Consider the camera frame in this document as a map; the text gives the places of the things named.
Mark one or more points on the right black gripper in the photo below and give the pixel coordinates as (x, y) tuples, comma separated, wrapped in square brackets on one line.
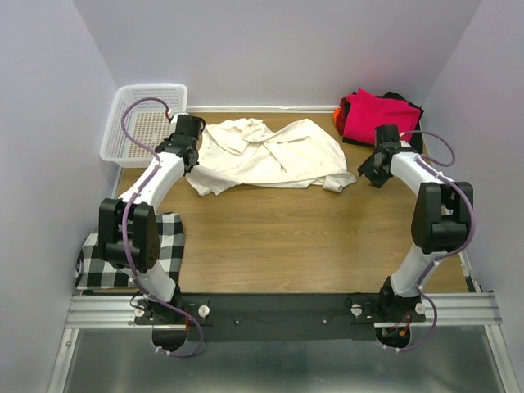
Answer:
[(377, 181)]

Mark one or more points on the white t shirt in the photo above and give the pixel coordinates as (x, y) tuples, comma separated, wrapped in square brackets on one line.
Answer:
[(247, 151)]

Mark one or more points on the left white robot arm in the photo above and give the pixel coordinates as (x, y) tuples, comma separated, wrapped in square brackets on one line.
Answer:
[(128, 236)]

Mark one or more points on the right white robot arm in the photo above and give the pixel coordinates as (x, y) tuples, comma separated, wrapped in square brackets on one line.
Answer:
[(443, 225)]

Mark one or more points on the black folded t shirt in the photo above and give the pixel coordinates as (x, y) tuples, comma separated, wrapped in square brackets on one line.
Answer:
[(417, 135)]

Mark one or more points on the pink folded t shirt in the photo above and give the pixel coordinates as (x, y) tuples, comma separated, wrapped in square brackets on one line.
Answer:
[(380, 116)]

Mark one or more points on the orange folded t shirt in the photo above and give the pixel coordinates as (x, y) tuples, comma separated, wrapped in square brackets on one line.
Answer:
[(336, 114)]

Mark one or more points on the white plastic basket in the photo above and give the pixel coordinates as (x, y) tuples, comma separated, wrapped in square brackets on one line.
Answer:
[(143, 108)]

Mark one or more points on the black white checkered cloth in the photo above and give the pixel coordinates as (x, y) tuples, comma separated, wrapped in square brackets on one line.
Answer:
[(94, 274)]

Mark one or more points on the aluminium frame rail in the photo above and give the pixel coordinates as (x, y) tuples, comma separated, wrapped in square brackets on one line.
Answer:
[(453, 310)]

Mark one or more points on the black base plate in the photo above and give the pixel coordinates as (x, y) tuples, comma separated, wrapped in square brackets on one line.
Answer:
[(220, 317)]

